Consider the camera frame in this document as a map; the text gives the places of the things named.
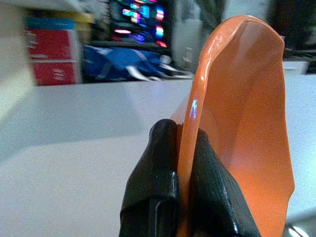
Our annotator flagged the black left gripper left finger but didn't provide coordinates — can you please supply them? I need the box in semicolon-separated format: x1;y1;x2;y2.
119;119;181;237

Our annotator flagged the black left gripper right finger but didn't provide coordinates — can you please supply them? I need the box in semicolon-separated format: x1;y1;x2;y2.
190;128;261;237

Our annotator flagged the orange plastic bowl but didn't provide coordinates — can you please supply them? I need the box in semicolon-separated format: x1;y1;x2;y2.
170;15;296;237

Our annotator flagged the blue bag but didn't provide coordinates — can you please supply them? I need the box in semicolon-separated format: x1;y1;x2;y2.
82;45;195;81

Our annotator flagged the colourful lit screen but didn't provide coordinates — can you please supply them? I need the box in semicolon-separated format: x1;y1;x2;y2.
110;0;171;49

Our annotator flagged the red cardboard box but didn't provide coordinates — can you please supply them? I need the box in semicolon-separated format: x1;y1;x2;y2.
24;18;82;86

